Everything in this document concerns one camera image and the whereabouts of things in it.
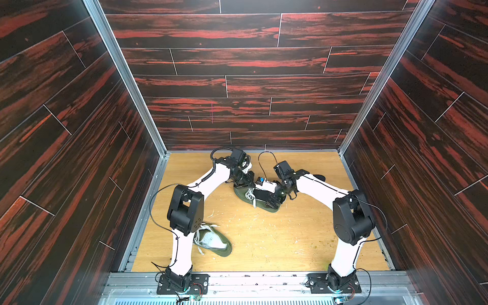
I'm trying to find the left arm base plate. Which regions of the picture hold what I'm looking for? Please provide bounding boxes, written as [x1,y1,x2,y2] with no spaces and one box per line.
[156,273,210,295]

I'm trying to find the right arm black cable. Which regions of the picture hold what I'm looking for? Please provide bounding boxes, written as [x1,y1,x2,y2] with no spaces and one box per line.
[257,150,389,305]

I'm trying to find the green shoe white laces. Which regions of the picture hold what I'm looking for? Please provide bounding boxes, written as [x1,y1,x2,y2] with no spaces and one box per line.
[193,222,233,257]
[233,186,279,213]

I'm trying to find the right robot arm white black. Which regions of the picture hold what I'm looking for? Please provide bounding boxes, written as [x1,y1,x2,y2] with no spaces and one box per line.
[253,161,376,283]

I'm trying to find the far black insole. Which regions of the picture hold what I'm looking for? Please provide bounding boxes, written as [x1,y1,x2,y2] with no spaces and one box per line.
[313,174,326,182]

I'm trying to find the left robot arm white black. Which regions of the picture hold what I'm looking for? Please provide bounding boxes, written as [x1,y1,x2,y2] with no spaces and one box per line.
[166,147,254,286]

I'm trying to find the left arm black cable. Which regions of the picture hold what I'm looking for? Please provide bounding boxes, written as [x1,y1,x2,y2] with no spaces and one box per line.
[148,146,237,275]

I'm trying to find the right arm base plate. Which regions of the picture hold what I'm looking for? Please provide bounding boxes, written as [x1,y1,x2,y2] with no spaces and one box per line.
[304,272,362,294]

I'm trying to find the aluminium front rail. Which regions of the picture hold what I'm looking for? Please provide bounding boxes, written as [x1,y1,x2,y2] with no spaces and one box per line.
[99,271,425,304]

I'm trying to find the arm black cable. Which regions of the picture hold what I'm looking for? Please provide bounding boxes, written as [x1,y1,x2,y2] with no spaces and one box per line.
[148,146,237,275]
[257,150,389,305]

